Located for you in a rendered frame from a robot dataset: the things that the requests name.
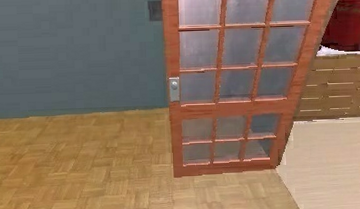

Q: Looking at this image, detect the grey door knob plate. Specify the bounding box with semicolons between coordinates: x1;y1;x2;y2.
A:
168;76;181;103

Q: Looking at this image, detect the red-brown glass-paned room door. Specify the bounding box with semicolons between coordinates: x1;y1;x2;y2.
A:
161;0;343;179

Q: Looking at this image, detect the light wooden drawer cabinet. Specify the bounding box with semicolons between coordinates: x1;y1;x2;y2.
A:
291;47;360;122

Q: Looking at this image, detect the red pot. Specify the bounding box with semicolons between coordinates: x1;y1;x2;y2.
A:
318;0;360;54

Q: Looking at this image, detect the dark wall switch plate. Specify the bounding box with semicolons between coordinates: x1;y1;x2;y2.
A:
147;0;163;23

